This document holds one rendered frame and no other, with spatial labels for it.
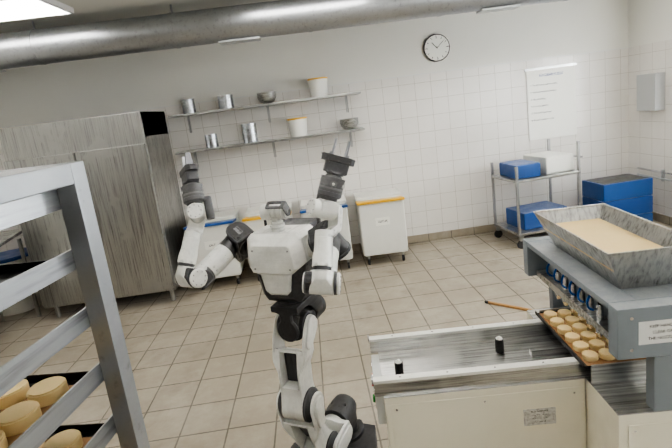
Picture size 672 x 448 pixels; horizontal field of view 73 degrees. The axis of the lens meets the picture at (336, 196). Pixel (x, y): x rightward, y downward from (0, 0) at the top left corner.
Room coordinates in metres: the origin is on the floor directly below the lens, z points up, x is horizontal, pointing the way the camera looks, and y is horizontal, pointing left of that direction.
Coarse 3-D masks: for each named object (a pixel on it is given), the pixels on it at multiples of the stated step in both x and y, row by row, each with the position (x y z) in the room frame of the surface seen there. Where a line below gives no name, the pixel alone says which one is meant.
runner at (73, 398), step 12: (96, 372) 0.63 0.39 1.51; (84, 384) 0.60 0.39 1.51; (96, 384) 0.62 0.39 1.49; (72, 396) 0.58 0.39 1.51; (84, 396) 0.60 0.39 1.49; (60, 408) 0.55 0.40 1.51; (72, 408) 0.57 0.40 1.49; (36, 420) 0.51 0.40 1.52; (48, 420) 0.53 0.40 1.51; (60, 420) 0.55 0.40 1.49; (24, 432) 0.49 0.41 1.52; (36, 432) 0.51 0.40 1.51; (48, 432) 0.52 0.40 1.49; (12, 444) 0.47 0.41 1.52; (24, 444) 0.49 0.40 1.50; (36, 444) 0.50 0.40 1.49
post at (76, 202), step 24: (72, 168) 0.64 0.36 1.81; (72, 192) 0.64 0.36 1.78; (72, 216) 0.64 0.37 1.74; (72, 240) 0.64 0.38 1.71; (96, 240) 0.65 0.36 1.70; (96, 264) 0.64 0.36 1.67; (96, 288) 0.64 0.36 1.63; (96, 312) 0.64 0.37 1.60; (96, 336) 0.64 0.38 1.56; (120, 336) 0.66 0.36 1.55; (120, 360) 0.64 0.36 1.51; (120, 384) 0.64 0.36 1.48; (120, 408) 0.64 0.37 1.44; (120, 432) 0.64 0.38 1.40; (144, 432) 0.66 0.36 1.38
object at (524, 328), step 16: (528, 320) 1.72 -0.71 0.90; (368, 336) 1.74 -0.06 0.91; (384, 336) 1.74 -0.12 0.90; (400, 336) 1.72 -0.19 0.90; (416, 336) 1.72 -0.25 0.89; (432, 336) 1.72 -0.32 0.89; (448, 336) 1.71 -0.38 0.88; (464, 336) 1.71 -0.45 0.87; (480, 336) 1.71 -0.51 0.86; (496, 336) 1.70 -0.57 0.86; (512, 336) 1.70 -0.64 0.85; (528, 336) 1.70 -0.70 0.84
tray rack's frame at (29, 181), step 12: (24, 168) 0.65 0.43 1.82; (36, 168) 0.61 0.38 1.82; (48, 168) 0.59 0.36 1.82; (60, 168) 0.62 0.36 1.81; (0, 180) 0.52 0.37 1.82; (12, 180) 0.53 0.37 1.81; (24, 180) 0.55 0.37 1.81; (36, 180) 0.57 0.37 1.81; (48, 180) 0.59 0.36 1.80; (60, 180) 0.61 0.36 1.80; (72, 180) 0.63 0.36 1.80; (0, 192) 0.51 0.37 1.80; (12, 192) 0.53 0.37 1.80; (24, 192) 0.55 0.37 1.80; (36, 192) 0.56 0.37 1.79; (0, 204) 0.51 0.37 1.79
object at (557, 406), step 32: (384, 352) 1.72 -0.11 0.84; (416, 352) 1.69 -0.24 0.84; (448, 352) 1.66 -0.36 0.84; (480, 352) 1.63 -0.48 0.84; (512, 352) 1.60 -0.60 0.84; (512, 384) 1.41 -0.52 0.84; (544, 384) 1.40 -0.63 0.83; (576, 384) 1.40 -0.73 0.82; (416, 416) 1.42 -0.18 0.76; (448, 416) 1.42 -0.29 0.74; (480, 416) 1.41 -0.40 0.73; (512, 416) 1.41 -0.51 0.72; (544, 416) 1.40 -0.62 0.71; (576, 416) 1.39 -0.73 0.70
